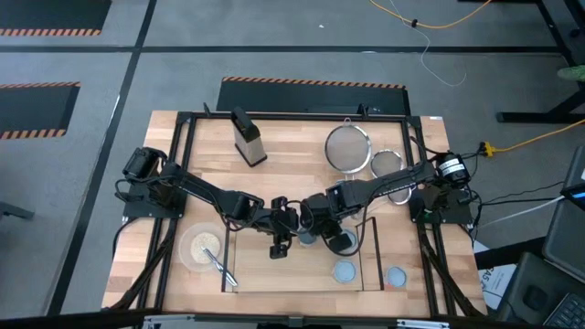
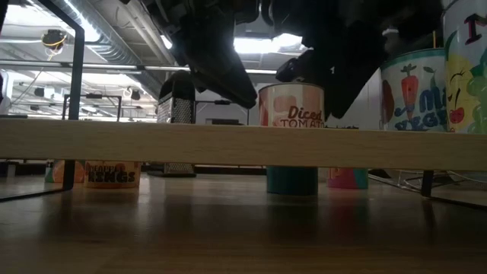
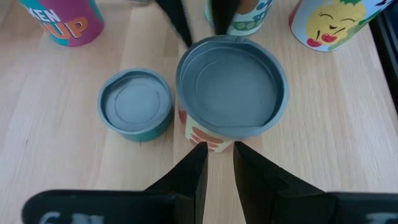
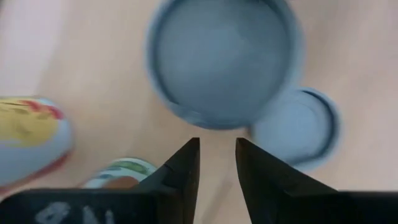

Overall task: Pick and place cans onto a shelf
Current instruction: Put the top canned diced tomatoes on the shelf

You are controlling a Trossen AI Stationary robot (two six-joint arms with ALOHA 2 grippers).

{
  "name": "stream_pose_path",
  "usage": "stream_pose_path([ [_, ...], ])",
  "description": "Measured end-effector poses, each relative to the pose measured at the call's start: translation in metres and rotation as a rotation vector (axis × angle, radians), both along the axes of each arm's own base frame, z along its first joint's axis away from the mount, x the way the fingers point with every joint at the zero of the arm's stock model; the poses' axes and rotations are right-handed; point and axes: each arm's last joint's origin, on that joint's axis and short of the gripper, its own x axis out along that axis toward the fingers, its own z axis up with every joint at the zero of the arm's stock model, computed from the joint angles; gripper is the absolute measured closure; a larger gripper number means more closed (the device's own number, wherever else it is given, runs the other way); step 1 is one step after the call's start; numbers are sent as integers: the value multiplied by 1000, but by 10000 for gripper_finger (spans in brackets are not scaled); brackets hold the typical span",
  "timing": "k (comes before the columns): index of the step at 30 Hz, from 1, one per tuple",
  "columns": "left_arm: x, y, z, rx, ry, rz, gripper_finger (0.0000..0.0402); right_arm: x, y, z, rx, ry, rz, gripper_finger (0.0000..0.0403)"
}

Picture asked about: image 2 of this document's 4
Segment silver ceiling duct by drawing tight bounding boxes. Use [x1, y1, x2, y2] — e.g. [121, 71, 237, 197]
[49, 0, 180, 102]

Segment small metal mesh strainer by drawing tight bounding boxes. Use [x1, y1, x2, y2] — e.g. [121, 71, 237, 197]
[437, 170, 487, 183]

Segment pineapple rings can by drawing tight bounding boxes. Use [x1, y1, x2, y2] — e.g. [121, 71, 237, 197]
[83, 161, 142, 190]

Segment mixed fruit can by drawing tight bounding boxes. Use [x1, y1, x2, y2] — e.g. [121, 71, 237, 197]
[441, 0, 487, 135]

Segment large metal mesh sieve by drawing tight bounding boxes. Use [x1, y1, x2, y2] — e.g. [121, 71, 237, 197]
[368, 170, 423, 193]

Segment teal tuna fish can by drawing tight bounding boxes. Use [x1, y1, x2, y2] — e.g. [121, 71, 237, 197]
[266, 166, 319, 196]

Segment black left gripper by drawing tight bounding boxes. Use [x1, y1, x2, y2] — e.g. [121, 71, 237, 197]
[146, 0, 263, 110]

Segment metal box grater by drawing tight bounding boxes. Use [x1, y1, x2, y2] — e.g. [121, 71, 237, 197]
[146, 70, 197, 179]

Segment chicken soup can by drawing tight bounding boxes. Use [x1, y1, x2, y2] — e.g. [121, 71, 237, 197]
[326, 167, 369, 190]

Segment black and yellow cable reel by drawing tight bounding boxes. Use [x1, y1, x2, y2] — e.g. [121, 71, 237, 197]
[40, 28, 68, 62]

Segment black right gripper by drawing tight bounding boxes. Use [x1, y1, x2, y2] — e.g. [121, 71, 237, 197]
[272, 0, 442, 119]

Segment diced tomato can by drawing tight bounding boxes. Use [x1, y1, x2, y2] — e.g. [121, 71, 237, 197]
[257, 82, 326, 129]

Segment mixed vegetables can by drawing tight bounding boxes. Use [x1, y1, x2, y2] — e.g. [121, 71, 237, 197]
[380, 48, 448, 133]

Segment black background frame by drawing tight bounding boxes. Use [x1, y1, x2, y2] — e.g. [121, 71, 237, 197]
[196, 99, 251, 125]

